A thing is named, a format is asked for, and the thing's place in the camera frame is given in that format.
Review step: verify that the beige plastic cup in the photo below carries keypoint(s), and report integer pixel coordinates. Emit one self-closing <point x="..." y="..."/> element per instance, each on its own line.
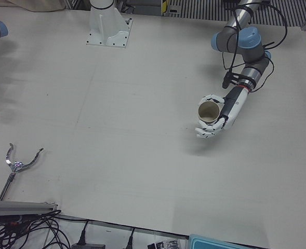
<point x="208" y="112"/>

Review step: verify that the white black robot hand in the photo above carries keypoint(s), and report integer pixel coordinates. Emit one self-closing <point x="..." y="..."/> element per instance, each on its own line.
<point x="234" y="106"/>

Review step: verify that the metal reacher grabber tool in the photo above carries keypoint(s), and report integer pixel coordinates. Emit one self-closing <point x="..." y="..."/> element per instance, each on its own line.
<point x="17" y="165"/>

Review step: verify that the aluminium extrusion post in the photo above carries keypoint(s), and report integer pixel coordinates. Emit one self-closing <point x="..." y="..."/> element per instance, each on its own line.
<point x="17" y="206"/>

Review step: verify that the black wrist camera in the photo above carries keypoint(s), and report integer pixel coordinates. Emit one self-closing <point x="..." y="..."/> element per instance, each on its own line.
<point x="226" y="80"/>

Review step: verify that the light blue plastic box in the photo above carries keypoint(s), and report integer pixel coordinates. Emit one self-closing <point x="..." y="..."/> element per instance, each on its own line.
<point x="215" y="243"/>

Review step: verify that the small black box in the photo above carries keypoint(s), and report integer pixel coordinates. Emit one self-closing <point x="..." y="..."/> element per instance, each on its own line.
<point x="87" y="246"/>

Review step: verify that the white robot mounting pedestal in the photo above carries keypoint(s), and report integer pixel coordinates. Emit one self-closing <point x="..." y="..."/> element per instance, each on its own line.
<point x="107" y="26"/>

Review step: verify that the black white printed card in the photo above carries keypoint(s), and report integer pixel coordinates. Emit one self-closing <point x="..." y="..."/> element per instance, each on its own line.
<point x="163" y="244"/>

